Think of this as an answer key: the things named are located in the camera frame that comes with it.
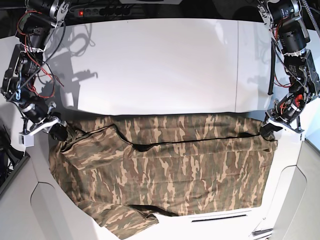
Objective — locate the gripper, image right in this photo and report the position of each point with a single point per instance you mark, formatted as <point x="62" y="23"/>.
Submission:
<point x="284" y="115"/>

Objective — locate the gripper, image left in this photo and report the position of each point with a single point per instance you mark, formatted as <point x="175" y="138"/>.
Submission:
<point x="39" y="119"/>

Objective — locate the camouflage T-shirt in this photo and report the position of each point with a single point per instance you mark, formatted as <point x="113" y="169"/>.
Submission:
<point x="122" y="172"/>

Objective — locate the robot arm, image left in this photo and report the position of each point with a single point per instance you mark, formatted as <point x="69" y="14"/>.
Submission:
<point x="34" y="30"/>

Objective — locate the robot arm, image right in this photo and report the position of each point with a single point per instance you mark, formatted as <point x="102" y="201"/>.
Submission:
<point x="292" y="64"/>

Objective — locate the black equipment at left edge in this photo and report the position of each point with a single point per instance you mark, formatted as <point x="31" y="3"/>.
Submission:
<point x="9" y="156"/>

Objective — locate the white wrist camera, image left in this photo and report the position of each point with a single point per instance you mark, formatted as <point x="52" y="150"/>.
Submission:
<point x="26" y="140"/>

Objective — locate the metal bracket bottom right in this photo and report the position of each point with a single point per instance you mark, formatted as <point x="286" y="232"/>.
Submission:
<point x="262" y="228"/>

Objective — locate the black power strip red switch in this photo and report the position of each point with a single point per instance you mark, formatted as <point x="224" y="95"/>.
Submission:
<point x="92" y="12"/>

